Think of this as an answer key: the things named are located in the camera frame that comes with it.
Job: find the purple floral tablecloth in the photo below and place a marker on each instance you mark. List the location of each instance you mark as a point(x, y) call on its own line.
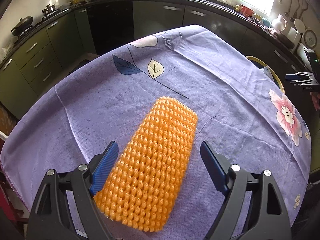
point(241, 113)

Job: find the black wok pan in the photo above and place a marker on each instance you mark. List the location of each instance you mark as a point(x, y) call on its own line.
point(22, 25)

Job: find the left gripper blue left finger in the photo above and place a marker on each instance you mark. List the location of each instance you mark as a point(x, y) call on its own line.
point(103, 164)

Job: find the green kitchen cabinets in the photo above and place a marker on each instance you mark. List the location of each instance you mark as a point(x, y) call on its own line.
point(100, 26)

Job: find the orange foam fruit net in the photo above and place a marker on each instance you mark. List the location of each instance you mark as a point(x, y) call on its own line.
point(141, 190)

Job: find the white kettle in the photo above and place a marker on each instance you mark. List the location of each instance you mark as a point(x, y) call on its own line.
point(279, 23)

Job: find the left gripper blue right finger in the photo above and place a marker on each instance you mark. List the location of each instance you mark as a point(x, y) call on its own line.
point(217, 166)

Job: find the yellow rimmed blue trash bin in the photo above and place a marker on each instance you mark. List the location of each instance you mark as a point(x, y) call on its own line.
point(267, 70)

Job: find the person right hand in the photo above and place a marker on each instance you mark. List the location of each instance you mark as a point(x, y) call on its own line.
point(315, 97)

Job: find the gas stove burner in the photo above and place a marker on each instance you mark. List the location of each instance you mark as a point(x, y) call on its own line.
point(49, 12)

